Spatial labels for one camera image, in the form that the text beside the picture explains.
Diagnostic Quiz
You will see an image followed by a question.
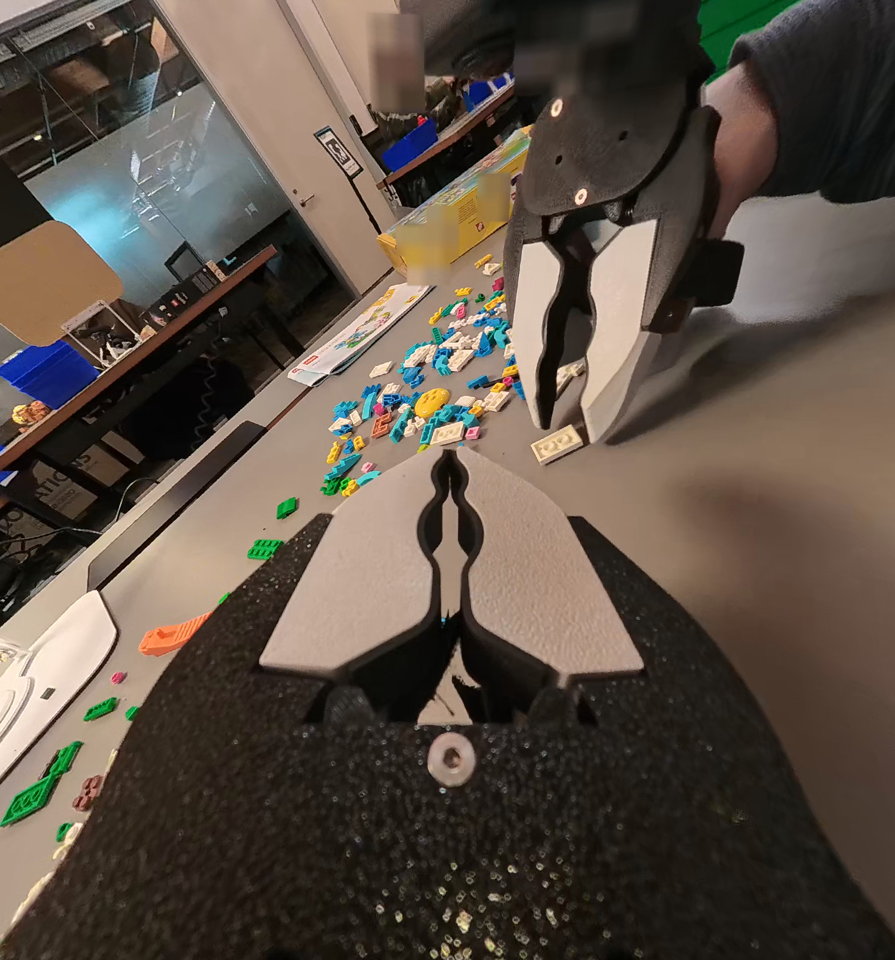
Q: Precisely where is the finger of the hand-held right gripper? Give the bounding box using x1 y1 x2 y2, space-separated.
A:
581 219 683 446
519 228 597 430

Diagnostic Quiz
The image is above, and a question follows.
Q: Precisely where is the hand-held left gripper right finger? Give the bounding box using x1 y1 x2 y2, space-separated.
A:
455 446 647 690

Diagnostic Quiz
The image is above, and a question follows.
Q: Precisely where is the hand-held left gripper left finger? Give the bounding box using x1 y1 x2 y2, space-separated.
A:
258 448 465 684

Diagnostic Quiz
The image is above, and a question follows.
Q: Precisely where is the white plate brick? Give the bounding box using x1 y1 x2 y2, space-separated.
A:
531 423 586 466

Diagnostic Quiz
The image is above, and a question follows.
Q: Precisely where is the person's right forearm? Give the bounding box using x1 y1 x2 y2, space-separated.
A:
728 0 895 205

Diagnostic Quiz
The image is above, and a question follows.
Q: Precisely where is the grey desk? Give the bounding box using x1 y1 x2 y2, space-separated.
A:
0 191 895 960

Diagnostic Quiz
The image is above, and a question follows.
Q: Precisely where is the person's right hand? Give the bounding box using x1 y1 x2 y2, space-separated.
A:
706 63 780 234

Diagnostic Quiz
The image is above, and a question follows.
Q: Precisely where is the pile of colourful toy bricks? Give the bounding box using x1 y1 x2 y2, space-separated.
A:
320 253 527 500

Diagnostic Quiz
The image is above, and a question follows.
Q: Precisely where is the yellow toy set box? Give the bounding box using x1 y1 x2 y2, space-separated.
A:
376 123 533 275

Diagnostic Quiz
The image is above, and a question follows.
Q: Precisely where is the green board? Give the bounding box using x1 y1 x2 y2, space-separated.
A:
698 0 801 80

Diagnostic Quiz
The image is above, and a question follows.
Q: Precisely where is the instruction booklet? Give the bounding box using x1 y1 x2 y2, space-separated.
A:
287 285 435 388

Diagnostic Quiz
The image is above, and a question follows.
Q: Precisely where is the orange brick separator tool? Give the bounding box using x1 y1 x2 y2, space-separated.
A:
138 611 215 658

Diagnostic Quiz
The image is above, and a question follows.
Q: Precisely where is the printed cardboard box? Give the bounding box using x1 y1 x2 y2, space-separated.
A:
12 442 141 526

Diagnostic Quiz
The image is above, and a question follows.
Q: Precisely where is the white rounded flat base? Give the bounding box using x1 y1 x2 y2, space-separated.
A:
0 590 119 815

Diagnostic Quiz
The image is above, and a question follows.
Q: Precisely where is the long wooden workbench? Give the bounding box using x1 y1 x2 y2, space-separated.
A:
0 245 280 537

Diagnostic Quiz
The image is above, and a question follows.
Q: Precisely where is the green angled plate brick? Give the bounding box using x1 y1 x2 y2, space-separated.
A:
42 741 85 781

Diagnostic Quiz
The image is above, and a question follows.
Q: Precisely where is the clear display case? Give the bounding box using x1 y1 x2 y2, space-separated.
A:
61 300 145 369

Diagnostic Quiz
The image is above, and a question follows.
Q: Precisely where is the brown cardboard sheet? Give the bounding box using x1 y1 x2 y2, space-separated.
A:
0 219 124 348

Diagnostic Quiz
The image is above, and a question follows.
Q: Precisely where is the wall sign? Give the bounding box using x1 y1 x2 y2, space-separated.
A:
314 126 362 177

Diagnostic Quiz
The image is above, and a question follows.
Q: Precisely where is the large green base plate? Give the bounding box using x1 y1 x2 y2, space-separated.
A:
0 776 60 828

